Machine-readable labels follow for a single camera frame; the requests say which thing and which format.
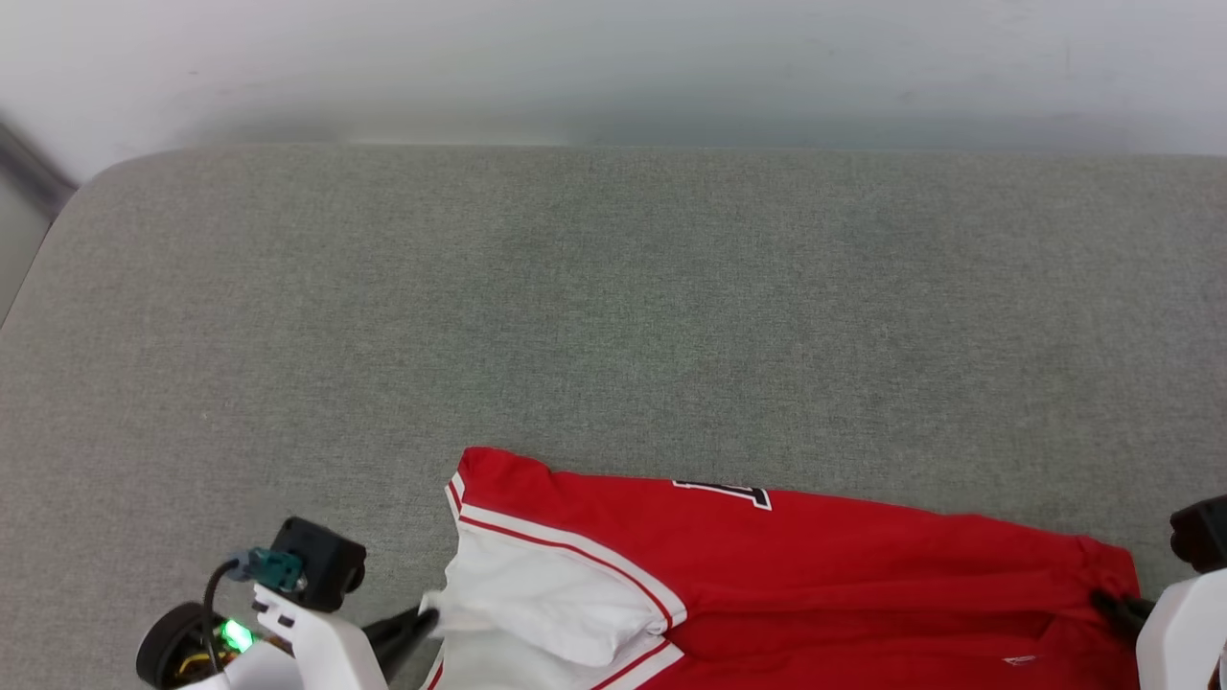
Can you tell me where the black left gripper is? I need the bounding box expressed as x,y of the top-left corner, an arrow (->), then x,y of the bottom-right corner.
135,601 -> 441,690

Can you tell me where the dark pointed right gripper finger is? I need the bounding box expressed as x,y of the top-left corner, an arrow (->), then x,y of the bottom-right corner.
1091,590 -> 1158,640

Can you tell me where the red and white jersey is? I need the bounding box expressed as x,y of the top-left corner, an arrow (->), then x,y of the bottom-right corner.
419,447 -> 1144,690

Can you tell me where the teal left camera cable plug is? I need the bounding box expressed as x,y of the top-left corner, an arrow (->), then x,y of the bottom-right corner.
228,546 -> 309,592

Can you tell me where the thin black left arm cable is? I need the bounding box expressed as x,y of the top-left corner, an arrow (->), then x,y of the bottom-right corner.
200,559 -> 243,655

